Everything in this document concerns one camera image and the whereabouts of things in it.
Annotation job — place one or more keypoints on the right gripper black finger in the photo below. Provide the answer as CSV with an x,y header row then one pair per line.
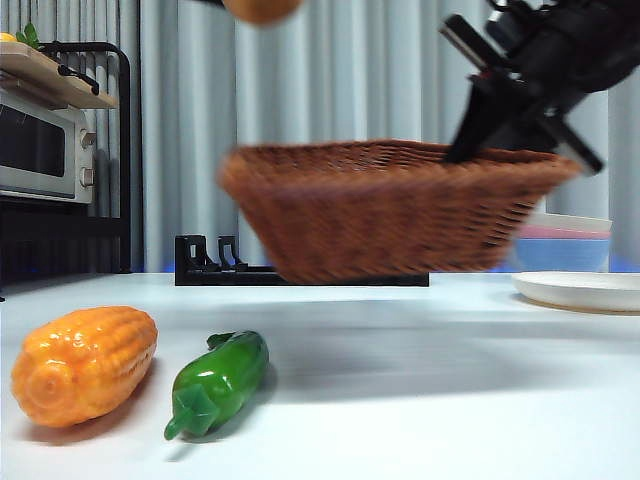
x,y
480,115
525,132

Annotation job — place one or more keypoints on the brown wicker basket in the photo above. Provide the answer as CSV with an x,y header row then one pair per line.
x,y
390,215

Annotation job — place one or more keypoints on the tan toy potato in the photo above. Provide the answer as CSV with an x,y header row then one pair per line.
x,y
262,10

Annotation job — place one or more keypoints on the green toy cucumber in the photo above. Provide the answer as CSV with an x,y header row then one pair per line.
x,y
225,377

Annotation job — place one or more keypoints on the orange toy corn cob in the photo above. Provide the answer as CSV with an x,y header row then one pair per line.
x,y
80,365

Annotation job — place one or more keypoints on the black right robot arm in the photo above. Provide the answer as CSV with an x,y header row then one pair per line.
x,y
590,45

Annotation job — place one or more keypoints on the white bowl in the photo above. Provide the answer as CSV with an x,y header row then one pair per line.
x,y
580,224

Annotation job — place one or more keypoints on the pink bowl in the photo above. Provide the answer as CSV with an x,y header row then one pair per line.
x,y
575,235

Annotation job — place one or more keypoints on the blue bowl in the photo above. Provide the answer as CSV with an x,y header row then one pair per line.
x,y
565,255

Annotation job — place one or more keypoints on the grey pleated curtain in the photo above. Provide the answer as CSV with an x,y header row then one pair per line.
x,y
350,75

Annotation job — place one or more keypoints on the white flat plate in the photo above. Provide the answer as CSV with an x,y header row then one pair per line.
x,y
580,290

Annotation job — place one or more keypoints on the round wooden coaster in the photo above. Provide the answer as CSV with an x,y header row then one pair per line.
x,y
565,306

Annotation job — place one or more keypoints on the black dish rack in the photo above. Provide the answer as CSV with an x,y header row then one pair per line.
x,y
192,260

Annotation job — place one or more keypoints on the wooden shelf board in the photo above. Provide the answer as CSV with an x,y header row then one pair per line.
x,y
80,97

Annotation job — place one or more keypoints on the white toaster oven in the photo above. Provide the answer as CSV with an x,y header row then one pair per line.
x,y
70,150

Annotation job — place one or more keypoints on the green toy leaves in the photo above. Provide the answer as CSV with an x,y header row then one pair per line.
x,y
29,36

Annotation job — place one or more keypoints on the yellow toy fruit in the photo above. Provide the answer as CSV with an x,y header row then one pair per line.
x,y
6,38

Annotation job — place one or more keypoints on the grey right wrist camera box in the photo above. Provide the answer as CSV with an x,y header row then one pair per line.
x,y
502,15

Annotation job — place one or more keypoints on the black metal shelf frame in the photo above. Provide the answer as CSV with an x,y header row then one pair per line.
x,y
125,175

